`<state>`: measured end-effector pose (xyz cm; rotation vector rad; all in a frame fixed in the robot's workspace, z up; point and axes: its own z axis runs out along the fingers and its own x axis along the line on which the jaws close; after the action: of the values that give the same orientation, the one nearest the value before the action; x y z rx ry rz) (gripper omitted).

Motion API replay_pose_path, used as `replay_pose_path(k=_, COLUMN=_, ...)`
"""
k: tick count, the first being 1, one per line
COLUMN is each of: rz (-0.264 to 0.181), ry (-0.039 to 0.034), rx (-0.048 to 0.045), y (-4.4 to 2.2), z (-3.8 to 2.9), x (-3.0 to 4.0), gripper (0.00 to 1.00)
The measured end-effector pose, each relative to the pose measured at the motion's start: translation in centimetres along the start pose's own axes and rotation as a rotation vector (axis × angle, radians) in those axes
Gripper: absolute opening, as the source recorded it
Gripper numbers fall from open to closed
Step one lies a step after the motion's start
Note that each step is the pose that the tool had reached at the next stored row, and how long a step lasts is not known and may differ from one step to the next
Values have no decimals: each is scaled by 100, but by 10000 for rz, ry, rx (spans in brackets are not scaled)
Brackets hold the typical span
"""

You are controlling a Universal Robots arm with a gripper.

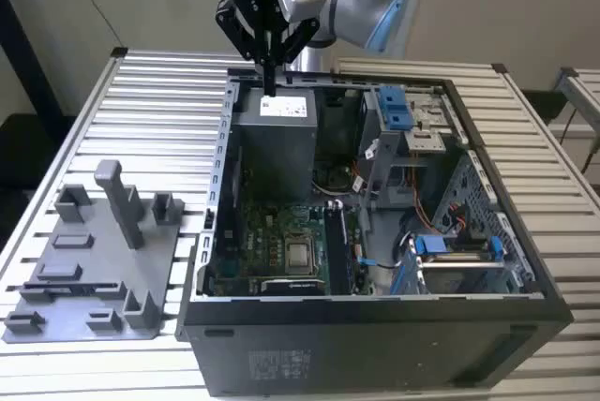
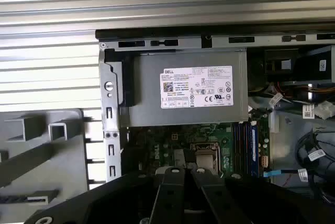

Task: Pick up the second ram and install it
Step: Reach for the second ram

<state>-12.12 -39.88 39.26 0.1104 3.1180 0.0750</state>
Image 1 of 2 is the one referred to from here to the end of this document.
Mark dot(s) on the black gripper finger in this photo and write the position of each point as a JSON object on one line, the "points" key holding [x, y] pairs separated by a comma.
{"points": [[300, 40], [236, 28]]}

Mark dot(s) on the dark RAM stick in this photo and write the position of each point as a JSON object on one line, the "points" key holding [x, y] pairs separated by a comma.
{"points": [[338, 251], [70, 286]]}

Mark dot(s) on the silver blue-capped robot arm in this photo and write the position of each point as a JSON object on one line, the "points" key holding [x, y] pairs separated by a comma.
{"points": [[361, 3]]}

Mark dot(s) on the grey power supply unit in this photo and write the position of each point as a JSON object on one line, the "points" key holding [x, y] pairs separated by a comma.
{"points": [[276, 152]]}

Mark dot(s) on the blue disk carrier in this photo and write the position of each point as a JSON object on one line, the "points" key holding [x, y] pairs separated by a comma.
{"points": [[394, 108]]}

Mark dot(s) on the black table corner cap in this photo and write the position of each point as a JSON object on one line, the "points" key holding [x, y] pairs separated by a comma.
{"points": [[119, 52], [500, 69]]}

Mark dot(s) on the grey metal drive cage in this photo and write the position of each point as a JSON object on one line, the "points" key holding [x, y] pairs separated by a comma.
{"points": [[389, 171]]}

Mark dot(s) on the green motherboard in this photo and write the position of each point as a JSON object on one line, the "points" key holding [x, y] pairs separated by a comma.
{"points": [[262, 242]]}

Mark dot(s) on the silver CPU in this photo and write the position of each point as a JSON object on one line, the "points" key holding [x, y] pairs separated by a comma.
{"points": [[300, 258]]}

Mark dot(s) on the black low cabinet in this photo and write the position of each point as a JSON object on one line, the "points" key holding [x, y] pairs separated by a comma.
{"points": [[33, 162]]}

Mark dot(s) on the black graphics card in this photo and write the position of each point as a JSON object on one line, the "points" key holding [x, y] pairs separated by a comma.
{"points": [[293, 286]]}

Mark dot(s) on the black chair back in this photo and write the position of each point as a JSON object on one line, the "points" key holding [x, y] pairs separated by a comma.
{"points": [[544, 106]]}

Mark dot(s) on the grey plastic parts rack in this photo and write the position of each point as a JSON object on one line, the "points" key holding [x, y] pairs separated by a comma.
{"points": [[94, 256]]}

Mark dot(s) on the hard disk in blue carrier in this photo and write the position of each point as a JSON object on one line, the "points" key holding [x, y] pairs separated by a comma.
{"points": [[450, 272]]}

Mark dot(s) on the metal slat side table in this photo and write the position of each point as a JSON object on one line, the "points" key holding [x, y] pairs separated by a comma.
{"points": [[579, 92]]}

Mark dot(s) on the black open PC case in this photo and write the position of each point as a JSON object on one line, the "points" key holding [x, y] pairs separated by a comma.
{"points": [[356, 349]]}

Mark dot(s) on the black slanted post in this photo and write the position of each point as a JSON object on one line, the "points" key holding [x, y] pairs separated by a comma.
{"points": [[28, 54]]}

